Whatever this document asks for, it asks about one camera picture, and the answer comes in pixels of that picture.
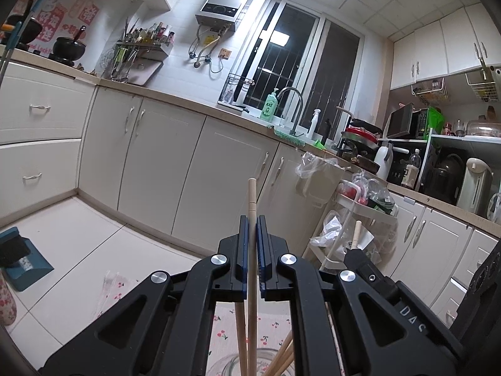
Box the stack of pans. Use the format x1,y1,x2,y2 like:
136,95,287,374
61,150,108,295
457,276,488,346
334,106,386,175

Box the metal faucet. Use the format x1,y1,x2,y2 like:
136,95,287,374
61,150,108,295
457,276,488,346
276,87,305,136

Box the white trolley cart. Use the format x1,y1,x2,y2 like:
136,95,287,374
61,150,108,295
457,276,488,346
307,172,399,272

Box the utensil and spice rack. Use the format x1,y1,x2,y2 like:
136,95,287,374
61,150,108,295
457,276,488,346
102,17,175,85

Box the teal dustpan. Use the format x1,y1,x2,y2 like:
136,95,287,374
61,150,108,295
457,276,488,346
0,226,55,293

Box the green cloth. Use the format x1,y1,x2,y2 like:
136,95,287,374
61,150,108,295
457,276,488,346
273,126,306,146

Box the water heater hoses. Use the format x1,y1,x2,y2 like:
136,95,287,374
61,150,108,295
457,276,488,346
188,23,230,75

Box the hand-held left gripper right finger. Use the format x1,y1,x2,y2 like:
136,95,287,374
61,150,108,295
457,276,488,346
255,213,458,376

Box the clear labelled bottle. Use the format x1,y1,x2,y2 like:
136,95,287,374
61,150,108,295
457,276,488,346
401,149,422,190

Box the red wall stickers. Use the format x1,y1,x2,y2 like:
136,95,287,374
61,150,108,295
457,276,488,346
15,0,99,54

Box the blue handled mop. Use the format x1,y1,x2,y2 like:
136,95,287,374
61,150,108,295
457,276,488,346
0,0,67,84

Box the white appliance rack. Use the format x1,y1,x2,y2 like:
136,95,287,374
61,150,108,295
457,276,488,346
387,127,501,205

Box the wire sink rack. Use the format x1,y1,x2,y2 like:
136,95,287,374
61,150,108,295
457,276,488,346
217,72,255,107

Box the white spray bottle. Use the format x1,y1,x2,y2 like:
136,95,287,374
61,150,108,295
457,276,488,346
309,109,322,139

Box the barred window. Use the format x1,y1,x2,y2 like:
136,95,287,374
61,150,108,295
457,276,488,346
231,0,365,123

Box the long wooden chopstick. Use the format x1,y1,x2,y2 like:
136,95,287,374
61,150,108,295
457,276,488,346
319,220,363,272
247,178,259,376

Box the white base cabinets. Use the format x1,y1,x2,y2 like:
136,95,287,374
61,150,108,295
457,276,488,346
0,59,501,322

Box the bundle of wooden chopsticks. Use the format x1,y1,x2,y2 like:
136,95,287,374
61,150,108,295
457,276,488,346
234,301,295,376

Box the white jug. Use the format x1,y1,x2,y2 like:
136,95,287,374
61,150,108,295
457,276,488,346
373,141,396,183

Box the wire hanging basket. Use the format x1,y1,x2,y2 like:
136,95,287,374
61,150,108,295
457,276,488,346
411,77,451,107
464,66,501,105

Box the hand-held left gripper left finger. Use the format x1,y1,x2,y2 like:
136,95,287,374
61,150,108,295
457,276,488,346
37,213,251,376

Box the black air fryer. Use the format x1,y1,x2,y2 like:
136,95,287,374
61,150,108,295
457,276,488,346
424,153,467,205

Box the green box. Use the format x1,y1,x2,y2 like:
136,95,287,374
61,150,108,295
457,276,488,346
415,107,447,142

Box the black pot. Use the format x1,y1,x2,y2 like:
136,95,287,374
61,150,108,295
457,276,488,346
7,0,43,50

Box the white electric water boiler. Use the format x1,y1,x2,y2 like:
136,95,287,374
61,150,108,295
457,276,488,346
456,158,494,215

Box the hanging clear plastic bag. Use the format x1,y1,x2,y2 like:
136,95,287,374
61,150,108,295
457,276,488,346
295,152,349,205

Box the green dish soap bottle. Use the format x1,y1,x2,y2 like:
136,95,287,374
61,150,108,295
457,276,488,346
260,88,281,122

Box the black wok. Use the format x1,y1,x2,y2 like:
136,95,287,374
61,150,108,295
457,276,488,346
52,25,88,65

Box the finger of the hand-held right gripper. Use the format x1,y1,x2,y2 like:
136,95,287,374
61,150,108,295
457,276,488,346
344,248,398,295

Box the silver water heater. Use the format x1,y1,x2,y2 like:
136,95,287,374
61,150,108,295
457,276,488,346
195,0,258,32

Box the small toaster oven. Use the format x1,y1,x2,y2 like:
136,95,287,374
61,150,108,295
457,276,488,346
385,102,416,140

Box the clear dome lid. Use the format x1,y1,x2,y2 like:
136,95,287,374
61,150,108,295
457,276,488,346
465,119,501,138

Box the clear glass jar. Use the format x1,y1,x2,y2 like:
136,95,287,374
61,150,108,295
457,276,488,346
204,350,299,376

